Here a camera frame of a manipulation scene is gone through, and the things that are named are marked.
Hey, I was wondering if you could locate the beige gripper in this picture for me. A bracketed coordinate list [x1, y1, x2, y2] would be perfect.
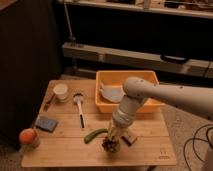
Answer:
[107, 120, 126, 142]

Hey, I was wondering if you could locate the dark purple grapes bunch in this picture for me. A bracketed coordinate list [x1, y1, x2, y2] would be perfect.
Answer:
[102, 137, 120, 153]

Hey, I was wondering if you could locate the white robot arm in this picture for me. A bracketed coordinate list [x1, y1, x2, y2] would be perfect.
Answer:
[108, 77, 213, 141]

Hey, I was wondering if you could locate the white plastic cup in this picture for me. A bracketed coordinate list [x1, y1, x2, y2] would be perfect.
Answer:
[53, 83, 68, 102]

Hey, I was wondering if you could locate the dark rectangular block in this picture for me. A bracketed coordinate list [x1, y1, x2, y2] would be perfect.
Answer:
[121, 131, 137, 146]

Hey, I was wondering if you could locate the green cucumber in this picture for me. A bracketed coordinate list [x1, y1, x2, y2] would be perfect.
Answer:
[84, 128, 108, 144]

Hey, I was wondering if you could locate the white cloth in bin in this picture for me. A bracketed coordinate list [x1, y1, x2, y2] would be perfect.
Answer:
[99, 82, 124, 103]

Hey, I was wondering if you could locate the orange plastic bin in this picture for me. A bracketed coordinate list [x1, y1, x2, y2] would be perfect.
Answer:
[95, 70, 159, 113]

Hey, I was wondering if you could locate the blue sponge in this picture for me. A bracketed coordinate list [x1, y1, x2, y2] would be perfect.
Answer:
[35, 116, 58, 132]

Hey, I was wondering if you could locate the small dark utensil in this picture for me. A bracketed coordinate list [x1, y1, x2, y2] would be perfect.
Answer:
[43, 94, 55, 111]

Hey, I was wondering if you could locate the orange peach fruit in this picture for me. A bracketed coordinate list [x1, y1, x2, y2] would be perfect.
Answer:
[19, 128, 37, 145]

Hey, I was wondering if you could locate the metal shelf rack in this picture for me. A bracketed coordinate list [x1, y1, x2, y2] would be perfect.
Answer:
[56, 0, 213, 77]

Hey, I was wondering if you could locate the white handled spatula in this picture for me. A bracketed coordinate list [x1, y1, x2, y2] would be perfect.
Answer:
[73, 93, 85, 129]

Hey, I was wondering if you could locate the black handle on shelf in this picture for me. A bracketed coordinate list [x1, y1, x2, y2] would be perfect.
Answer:
[160, 54, 189, 64]

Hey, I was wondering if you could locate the black cable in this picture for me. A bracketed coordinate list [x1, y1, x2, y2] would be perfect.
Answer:
[182, 123, 213, 171]

